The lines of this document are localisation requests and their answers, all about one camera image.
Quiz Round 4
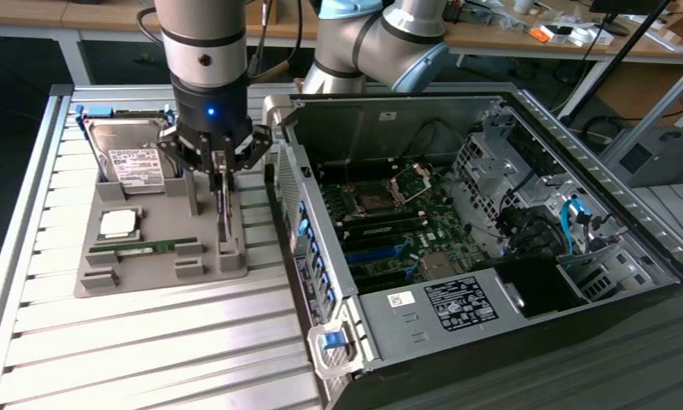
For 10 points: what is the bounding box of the CPU socket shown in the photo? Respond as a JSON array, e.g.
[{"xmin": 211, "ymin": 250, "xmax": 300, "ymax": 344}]
[{"xmin": 347, "ymin": 181, "xmax": 400, "ymax": 214}]

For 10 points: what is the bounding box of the black monitor with stand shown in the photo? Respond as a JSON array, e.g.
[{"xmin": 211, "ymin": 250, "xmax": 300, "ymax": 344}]
[{"xmin": 589, "ymin": 0, "xmax": 677, "ymax": 38}]

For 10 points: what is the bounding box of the silver CPU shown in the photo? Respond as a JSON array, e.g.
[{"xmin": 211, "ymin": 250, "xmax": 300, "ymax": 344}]
[{"xmin": 99, "ymin": 209, "xmax": 141, "ymax": 240}]

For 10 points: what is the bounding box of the black open PC case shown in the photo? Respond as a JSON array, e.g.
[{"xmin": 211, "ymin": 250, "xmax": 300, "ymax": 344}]
[{"xmin": 261, "ymin": 83, "xmax": 683, "ymax": 410}]

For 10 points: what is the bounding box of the blue disk caddy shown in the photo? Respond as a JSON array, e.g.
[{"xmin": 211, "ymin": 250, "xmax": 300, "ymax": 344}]
[{"xmin": 74, "ymin": 104, "xmax": 177, "ymax": 180}]

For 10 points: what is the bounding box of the grey metal device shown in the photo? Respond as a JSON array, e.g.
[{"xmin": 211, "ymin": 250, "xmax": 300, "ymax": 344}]
[{"xmin": 455, "ymin": 0, "xmax": 495, "ymax": 25}]

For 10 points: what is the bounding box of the silver hard disk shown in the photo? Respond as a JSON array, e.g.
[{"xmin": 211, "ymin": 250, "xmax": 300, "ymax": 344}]
[{"xmin": 88, "ymin": 118, "xmax": 179, "ymax": 196}]

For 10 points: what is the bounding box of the grey metal cabinet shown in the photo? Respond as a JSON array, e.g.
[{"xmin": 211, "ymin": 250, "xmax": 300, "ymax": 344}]
[{"xmin": 601, "ymin": 126, "xmax": 683, "ymax": 189}]

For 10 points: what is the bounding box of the silver perforated drive cage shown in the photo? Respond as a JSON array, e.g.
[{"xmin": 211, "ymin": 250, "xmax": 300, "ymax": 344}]
[{"xmin": 452, "ymin": 127, "xmax": 548, "ymax": 240}]

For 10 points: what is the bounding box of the blue case handle latch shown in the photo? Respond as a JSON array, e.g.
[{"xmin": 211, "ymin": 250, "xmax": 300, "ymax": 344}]
[{"xmin": 317, "ymin": 331, "xmax": 348, "ymax": 351}]

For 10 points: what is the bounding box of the white small box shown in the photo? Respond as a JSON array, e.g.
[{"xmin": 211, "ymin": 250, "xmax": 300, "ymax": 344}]
[{"xmin": 569, "ymin": 27, "xmax": 614, "ymax": 48}]

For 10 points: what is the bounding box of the orange and black small box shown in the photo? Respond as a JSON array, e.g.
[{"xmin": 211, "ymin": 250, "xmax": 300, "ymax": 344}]
[{"xmin": 532, "ymin": 24, "xmax": 575, "ymax": 44}]

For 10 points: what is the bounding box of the green RAM stick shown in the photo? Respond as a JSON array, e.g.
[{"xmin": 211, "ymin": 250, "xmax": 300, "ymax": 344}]
[{"xmin": 90, "ymin": 237, "xmax": 200, "ymax": 257}]

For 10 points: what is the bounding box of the open metal socket cover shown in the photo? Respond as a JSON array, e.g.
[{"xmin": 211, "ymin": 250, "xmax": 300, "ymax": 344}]
[{"xmin": 388, "ymin": 163, "xmax": 435, "ymax": 202}]

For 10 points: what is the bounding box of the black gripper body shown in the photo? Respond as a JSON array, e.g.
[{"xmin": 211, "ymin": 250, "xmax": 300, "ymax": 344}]
[{"xmin": 169, "ymin": 74, "xmax": 256, "ymax": 150}]

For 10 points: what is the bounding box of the green motherboard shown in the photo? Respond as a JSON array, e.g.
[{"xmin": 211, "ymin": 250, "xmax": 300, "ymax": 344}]
[{"xmin": 319, "ymin": 161, "xmax": 492, "ymax": 296}]

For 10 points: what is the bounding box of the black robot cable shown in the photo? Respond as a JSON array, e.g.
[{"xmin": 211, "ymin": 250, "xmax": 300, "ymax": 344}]
[{"xmin": 136, "ymin": 0, "xmax": 307, "ymax": 82}]

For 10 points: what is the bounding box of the black wire bundle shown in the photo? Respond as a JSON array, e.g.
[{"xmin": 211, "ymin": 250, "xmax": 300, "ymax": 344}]
[{"xmin": 496, "ymin": 203, "xmax": 569, "ymax": 260}]

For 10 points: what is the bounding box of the black plastic shroud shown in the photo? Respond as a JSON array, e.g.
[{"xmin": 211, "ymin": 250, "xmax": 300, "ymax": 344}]
[{"xmin": 471, "ymin": 255, "xmax": 589, "ymax": 320}]

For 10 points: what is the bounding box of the black tripod pole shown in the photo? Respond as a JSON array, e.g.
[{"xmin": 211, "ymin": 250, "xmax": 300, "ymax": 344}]
[{"xmin": 555, "ymin": 0, "xmax": 682, "ymax": 127}]

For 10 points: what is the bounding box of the blue disk wire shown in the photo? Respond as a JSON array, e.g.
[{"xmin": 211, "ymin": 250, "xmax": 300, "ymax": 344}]
[{"xmin": 561, "ymin": 194, "xmax": 592, "ymax": 261}]

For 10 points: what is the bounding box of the wooden desk with white frame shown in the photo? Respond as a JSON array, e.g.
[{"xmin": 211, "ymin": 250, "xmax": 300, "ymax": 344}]
[
  {"xmin": 449, "ymin": 0, "xmax": 683, "ymax": 119},
  {"xmin": 0, "ymin": 0, "xmax": 320, "ymax": 86}
]

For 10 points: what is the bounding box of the graphics card with metal bracket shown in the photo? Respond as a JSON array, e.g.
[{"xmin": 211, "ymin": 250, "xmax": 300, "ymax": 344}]
[{"xmin": 213, "ymin": 151, "xmax": 245, "ymax": 256}]

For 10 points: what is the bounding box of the grey power supply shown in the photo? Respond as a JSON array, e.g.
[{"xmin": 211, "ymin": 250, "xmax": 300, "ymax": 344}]
[{"xmin": 356, "ymin": 267, "xmax": 529, "ymax": 372}]

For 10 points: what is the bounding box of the silver disk bay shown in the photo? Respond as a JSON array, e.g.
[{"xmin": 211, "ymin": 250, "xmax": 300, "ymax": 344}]
[{"xmin": 555, "ymin": 243, "xmax": 682, "ymax": 305}]

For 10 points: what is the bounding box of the grey parts rack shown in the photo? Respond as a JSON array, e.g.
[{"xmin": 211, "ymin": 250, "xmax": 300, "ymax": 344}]
[{"xmin": 72, "ymin": 132, "xmax": 251, "ymax": 300}]

